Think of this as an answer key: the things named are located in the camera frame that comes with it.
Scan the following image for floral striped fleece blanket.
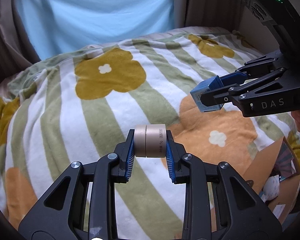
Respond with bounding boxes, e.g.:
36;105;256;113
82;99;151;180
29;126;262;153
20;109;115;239
0;27;300;239

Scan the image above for white patterned socks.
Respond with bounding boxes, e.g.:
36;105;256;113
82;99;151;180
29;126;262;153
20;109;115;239
259;175;280;202

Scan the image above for brown curtain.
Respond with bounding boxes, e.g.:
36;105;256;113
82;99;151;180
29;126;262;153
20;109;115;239
174;0;243;31

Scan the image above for open cardboard box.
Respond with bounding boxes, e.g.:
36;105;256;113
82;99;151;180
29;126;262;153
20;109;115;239
243;137;300;223

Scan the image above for light blue curtain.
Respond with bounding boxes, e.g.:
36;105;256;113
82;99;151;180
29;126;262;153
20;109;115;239
15;0;174;60

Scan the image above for small blue box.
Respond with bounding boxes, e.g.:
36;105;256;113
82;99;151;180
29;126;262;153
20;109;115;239
190;76;223;113

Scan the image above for beige round cosmetic jar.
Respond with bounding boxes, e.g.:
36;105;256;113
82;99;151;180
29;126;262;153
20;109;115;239
134;124;167;158

